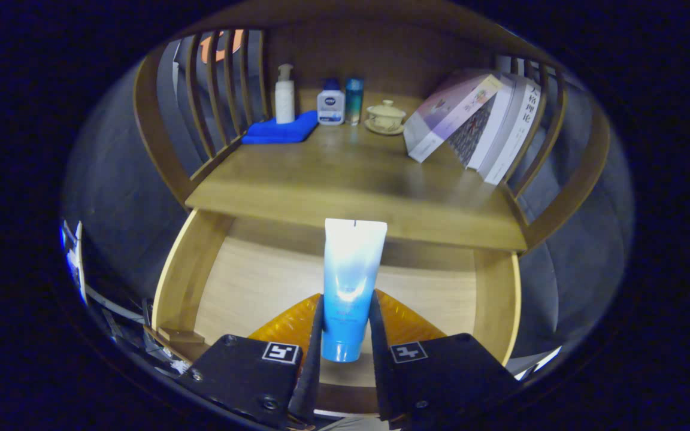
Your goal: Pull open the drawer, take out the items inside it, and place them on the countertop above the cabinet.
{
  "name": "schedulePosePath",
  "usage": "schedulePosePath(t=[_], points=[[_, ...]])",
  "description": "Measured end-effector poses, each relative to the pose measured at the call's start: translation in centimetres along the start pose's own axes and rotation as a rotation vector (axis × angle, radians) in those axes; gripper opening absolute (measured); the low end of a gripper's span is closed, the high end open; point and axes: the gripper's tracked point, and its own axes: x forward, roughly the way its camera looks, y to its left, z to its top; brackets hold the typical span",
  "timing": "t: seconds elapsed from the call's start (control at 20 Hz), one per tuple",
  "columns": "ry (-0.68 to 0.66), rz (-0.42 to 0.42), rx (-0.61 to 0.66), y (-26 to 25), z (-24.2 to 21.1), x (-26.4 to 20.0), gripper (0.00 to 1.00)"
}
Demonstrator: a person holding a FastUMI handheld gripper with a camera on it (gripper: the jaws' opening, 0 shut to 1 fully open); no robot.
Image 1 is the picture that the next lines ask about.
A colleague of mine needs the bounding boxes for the white blue-capped lotion bottle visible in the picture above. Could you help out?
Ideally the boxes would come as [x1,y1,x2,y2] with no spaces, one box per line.
[317,78,346,126]

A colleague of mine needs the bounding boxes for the beige lidded teacup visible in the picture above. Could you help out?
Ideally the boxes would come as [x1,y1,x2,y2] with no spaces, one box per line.
[364,99,407,136]

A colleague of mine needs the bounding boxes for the wooden drawer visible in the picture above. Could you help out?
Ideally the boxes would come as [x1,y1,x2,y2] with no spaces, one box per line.
[152,207,522,415]

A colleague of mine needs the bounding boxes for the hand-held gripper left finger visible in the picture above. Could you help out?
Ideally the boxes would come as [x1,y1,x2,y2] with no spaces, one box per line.
[177,292,326,429]

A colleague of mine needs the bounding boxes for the blue folded cloth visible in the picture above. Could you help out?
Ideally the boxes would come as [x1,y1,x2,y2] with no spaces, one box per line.
[241,110,319,145]

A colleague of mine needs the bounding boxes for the wooden countertop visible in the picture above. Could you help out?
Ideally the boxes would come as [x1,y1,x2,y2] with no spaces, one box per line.
[185,90,528,252]

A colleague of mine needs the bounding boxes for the wooden cabinet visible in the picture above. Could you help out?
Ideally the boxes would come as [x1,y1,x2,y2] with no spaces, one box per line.
[132,0,612,255]

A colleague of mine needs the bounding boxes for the purple white book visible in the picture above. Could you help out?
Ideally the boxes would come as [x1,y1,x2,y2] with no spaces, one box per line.
[403,71,503,163]

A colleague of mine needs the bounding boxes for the blue white tube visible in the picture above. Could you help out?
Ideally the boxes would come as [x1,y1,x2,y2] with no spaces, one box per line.
[321,218,388,363]

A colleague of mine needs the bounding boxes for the teal bottle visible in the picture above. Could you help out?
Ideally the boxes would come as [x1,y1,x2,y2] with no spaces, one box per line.
[345,77,364,126]

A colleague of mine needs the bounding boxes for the white pump bottle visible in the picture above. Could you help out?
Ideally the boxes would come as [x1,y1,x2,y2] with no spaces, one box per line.
[274,63,295,125]

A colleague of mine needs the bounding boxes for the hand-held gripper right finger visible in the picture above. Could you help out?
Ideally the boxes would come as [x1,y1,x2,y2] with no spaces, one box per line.
[369,289,519,429]

